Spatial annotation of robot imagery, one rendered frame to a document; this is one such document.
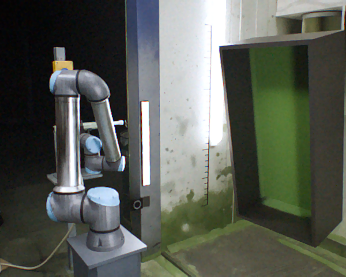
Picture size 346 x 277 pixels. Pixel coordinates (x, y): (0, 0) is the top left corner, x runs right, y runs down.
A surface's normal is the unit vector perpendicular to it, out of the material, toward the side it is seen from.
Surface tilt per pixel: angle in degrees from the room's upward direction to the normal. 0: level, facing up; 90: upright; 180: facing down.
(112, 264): 90
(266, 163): 102
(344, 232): 57
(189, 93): 90
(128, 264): 90
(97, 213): 90
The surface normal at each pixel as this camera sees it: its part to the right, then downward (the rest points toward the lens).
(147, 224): 0.57, 0.17
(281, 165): -0.75, 0.33
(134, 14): -0.82, 0.11
